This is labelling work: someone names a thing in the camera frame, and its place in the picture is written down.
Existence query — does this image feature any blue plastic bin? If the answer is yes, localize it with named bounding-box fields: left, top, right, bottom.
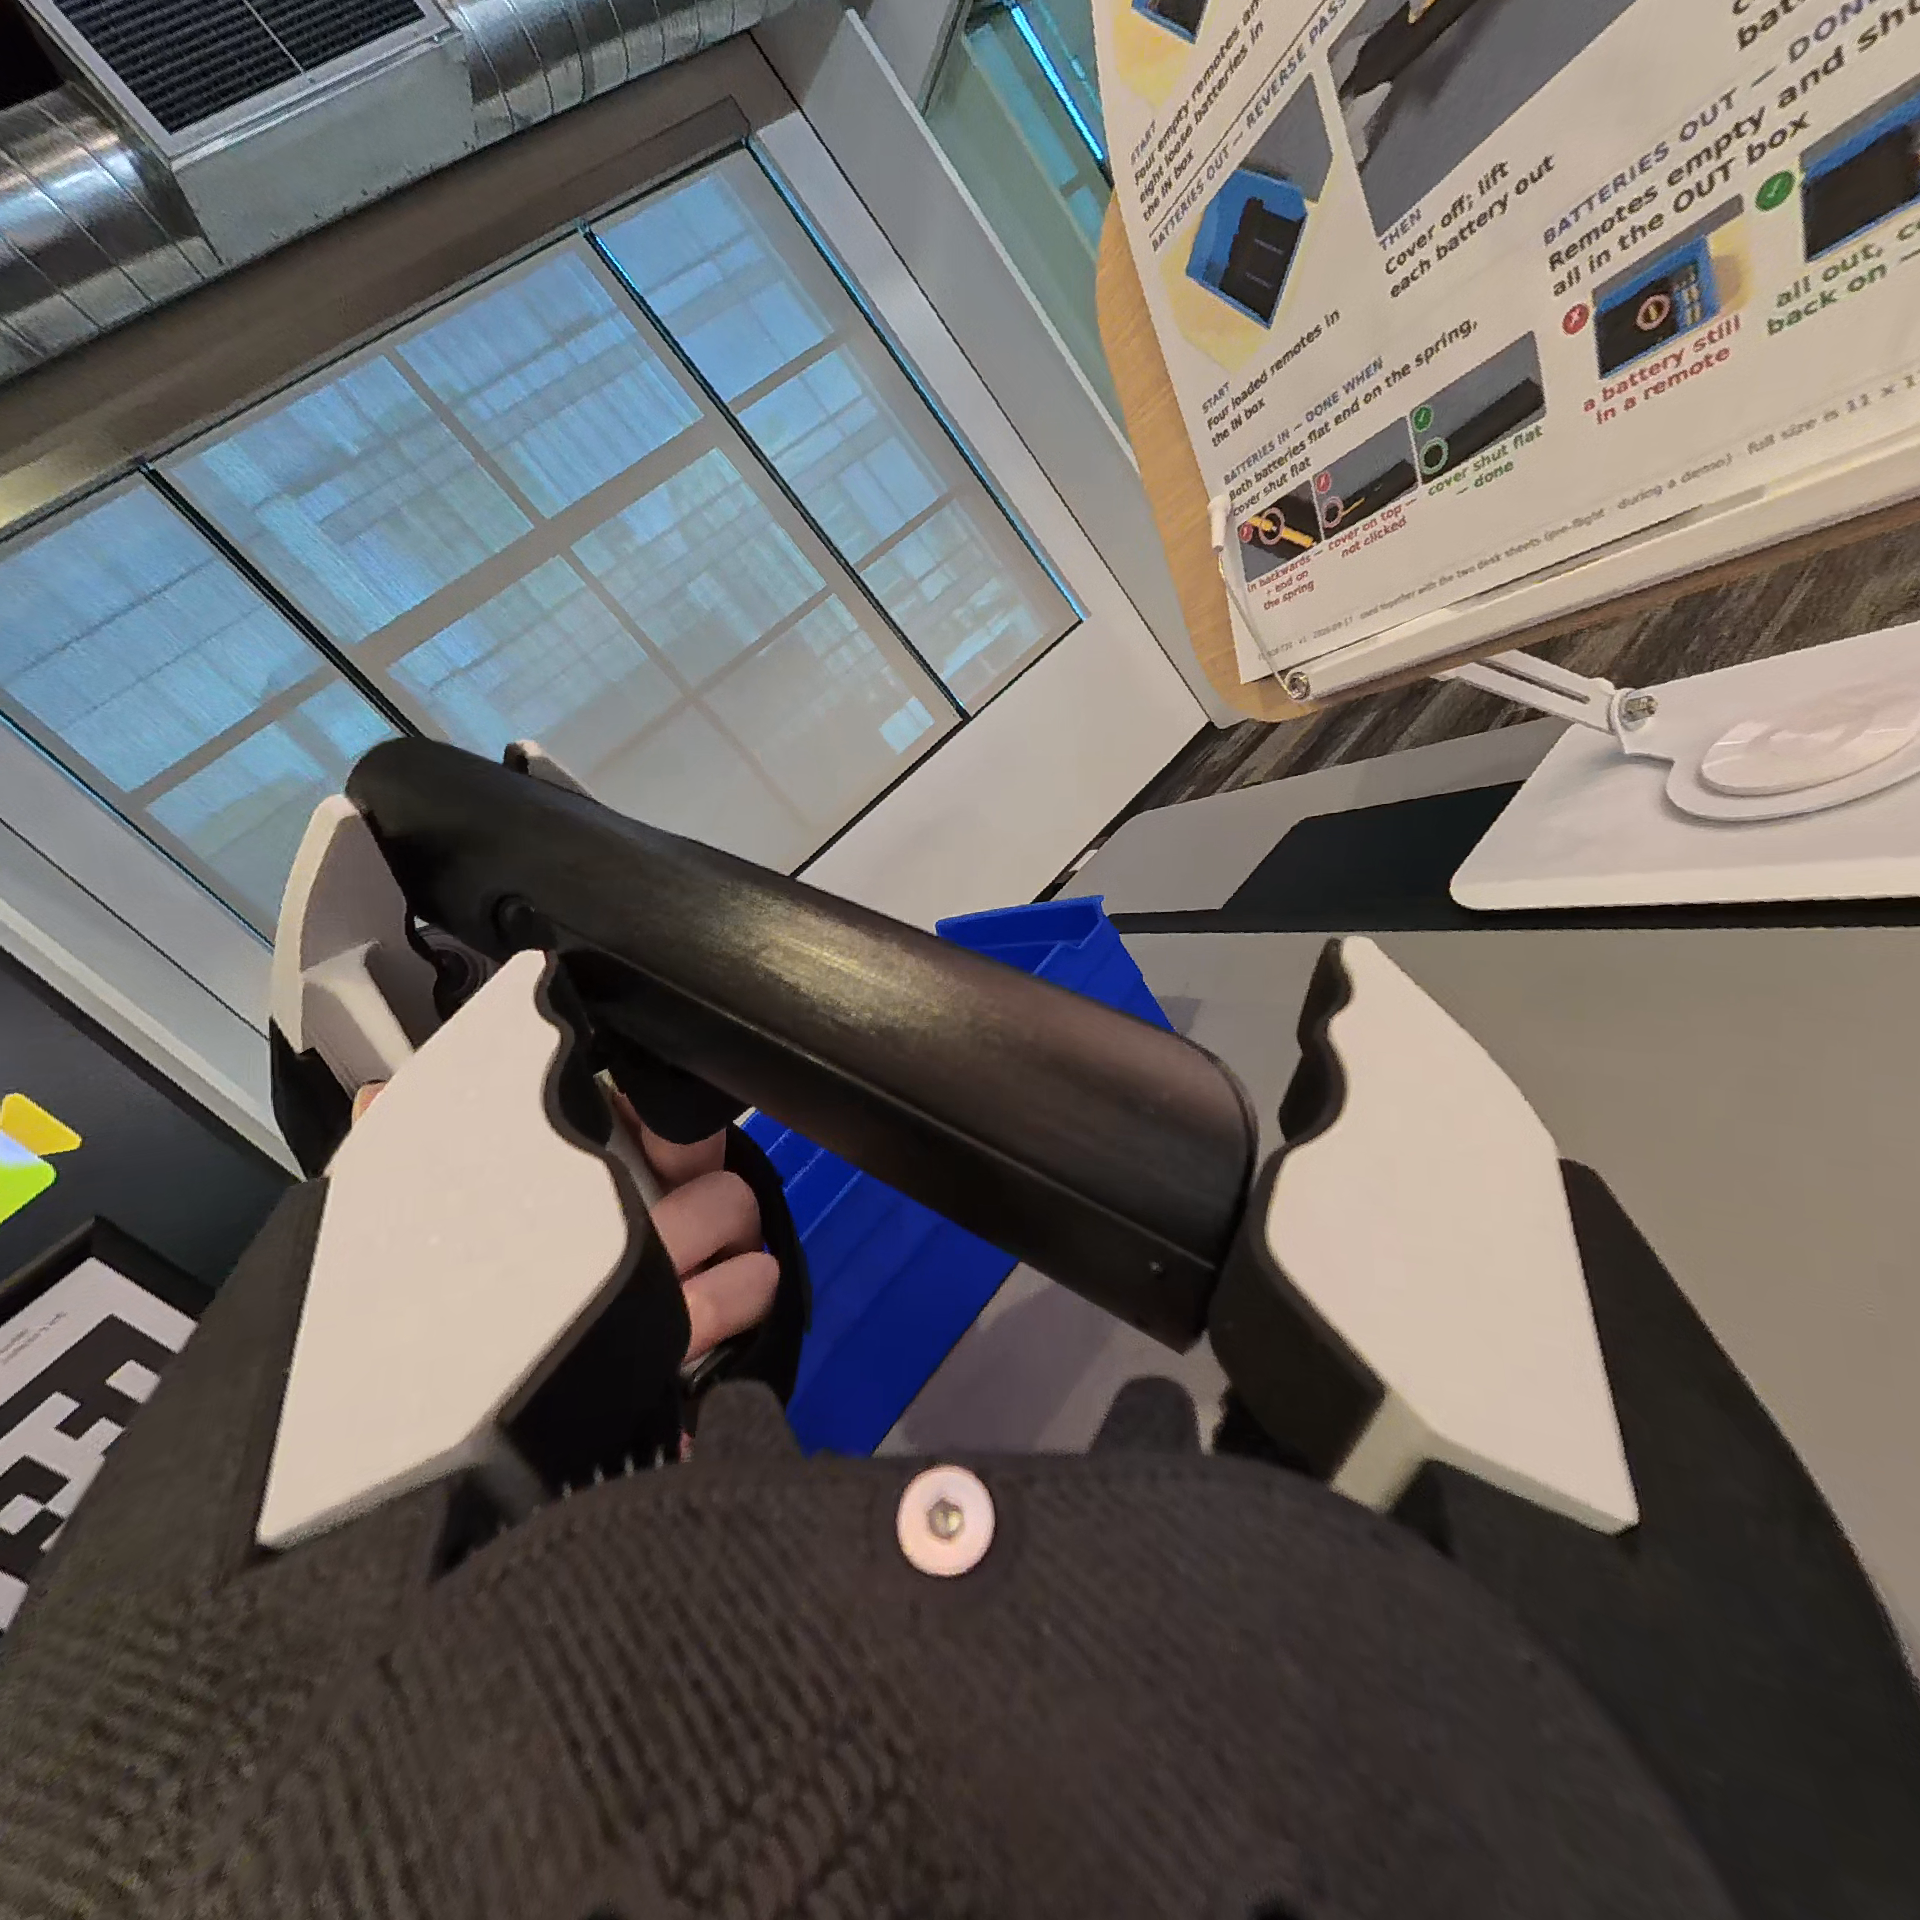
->
left=736, top=901, right=1176, bottom=1462

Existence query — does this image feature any white air vent grille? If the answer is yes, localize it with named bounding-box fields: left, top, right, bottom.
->
left=32, top=0, right=452, bottom=167

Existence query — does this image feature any black framed marker sign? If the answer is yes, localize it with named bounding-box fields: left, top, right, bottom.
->
left=0, top=1215, right=205, bottom=1636

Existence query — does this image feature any person's left hand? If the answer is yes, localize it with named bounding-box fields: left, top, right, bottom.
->
left=647, top=1157, right=788, bottom=1382

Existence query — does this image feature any printed instruction poster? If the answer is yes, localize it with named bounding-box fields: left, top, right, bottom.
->
left=1095, top=0, right=1920, bottom=692

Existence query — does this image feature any white sign stand base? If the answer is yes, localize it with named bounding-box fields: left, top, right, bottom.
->
left=1454, top=646, right=1920, bottom=912

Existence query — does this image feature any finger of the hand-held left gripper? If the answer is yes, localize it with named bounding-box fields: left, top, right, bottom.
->
left=264, top=796, right=428, bottom=1117

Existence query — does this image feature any slim silver air duct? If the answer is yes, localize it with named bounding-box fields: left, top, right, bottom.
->
left=0, top=0, right=752, bottom=378

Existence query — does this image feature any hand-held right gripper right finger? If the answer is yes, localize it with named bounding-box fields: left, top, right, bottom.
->
left=1208, top=938, right=1641, bottom=1539

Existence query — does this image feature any black remote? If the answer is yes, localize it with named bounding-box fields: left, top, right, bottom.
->
left=344, top=736, right=1256, bottom=1352

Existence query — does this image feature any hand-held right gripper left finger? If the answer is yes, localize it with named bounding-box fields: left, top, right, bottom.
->
left=256, top=956, right=692, bottom=1557

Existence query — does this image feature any large window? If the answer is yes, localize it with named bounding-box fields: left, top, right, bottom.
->
left=0, top=150, right=1080, bottom=932

